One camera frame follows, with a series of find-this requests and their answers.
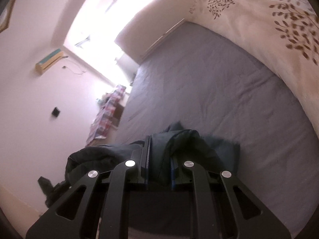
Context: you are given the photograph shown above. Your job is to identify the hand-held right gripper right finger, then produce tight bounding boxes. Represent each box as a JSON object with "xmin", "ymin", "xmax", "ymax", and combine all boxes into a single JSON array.
[{"xmin": 170, "ymin": 154, "xmax": 292, "ymax": 239}]

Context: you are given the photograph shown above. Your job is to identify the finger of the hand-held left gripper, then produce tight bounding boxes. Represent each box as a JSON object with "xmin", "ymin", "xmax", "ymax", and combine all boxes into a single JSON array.
[{"xmin": 37, "ymin": 176, "xmax": 54, "ymax": 197}]

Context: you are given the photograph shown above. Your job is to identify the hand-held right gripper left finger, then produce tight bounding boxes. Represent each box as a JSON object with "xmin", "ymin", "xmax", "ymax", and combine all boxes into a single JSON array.
[{"xmin": 25, "ymin": 134, "xmax": 151, "ymax": 239}]

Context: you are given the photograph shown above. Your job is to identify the dark green puffer jacket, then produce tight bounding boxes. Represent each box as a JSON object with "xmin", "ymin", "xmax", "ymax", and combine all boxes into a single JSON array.
[{"xmin": 65, "ymin": 121, "xmax": 241, "ymax": 188}]

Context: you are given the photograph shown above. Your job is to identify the grey quilted bed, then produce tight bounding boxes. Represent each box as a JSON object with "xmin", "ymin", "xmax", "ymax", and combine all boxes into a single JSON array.
[{"xmin": 113, "ymin": 21, "xmax": 319, "ymax": 238}]

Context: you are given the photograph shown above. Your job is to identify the bright window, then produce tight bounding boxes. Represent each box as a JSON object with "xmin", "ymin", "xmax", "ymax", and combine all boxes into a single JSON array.
[{"xmin": 63, "ymin": 0, "xmax": 175, "ymax": 91}]

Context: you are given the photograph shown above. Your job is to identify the cream leaf-print duvet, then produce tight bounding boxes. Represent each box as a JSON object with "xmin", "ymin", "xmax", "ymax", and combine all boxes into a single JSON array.
[{"xmin": 188, "ymin": 0, "xmax": 319, "ymax": 136}]

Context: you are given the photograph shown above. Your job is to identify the thin wall cable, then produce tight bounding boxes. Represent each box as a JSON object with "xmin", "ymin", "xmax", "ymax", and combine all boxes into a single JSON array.
[{"xmin": 62, "ymin": 54, "xmax": 88, "ymax": 75}]

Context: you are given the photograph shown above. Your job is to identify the wooden bed frame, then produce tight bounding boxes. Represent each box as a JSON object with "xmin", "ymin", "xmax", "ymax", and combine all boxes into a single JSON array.
[{"xmin": 142, "ymin": 19, "xmax": 187, "ymax": 61}]

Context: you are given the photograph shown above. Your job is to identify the wall air conditioner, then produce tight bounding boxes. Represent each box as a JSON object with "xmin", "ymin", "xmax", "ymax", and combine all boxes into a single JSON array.
[{"xmin": 35, "ymin": 49, "xmax": 66, "ymax": 75}]

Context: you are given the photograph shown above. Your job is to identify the framed wall picture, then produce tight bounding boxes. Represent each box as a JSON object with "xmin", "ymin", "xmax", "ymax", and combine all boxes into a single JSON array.
[{"xmin": 0, "ymin": 0, "xmax": 20, "ymax": 33}]

